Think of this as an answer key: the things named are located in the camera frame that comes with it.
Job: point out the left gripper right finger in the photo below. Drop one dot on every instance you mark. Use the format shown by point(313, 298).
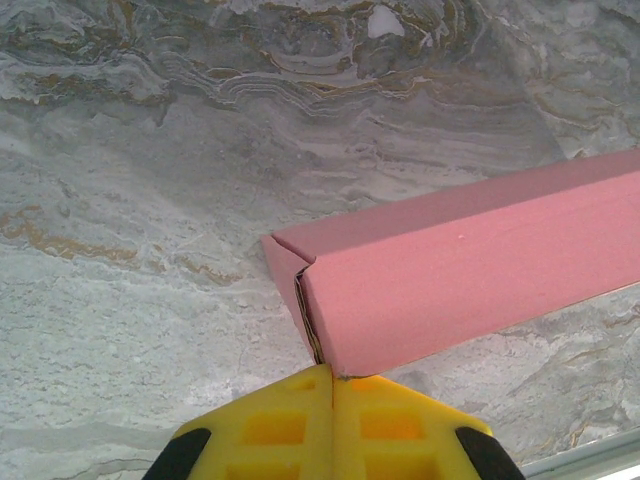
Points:
point(400, 440)

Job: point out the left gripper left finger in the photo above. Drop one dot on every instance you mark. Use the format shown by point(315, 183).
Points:
point(280, 440)

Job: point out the pink paper box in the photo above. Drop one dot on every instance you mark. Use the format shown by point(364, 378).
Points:
point(450, 280)

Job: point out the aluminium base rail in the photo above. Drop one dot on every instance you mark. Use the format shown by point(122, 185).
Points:
point(600, 462)

